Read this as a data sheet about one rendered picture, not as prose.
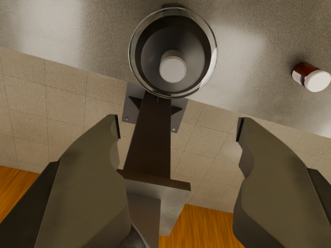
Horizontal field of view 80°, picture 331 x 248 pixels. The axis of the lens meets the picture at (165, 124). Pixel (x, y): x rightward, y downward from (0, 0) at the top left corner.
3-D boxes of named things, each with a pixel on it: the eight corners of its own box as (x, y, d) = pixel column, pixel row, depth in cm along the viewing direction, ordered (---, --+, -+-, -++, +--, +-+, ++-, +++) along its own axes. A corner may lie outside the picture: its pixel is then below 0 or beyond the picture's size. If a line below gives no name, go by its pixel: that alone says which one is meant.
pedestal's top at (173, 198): (169, 228, 92) (169, 236, 89) (99, 216, 88) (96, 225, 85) (190, 182, 75) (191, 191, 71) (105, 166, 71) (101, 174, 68)
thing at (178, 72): (213, 15, 23) (225, 20, 18) (204, 88, 28) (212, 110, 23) (135, 14, 24) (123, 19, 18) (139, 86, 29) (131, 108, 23)
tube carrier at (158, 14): (200, 2, 39) (225, 8, 21) (195, 58, 45) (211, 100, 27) (146, 1, 39) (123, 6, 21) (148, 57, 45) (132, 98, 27)
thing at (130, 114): (177, 132, 173) (181, 239, 97) (121, 120, 167) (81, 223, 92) (194, 81, 147) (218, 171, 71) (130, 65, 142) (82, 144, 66)
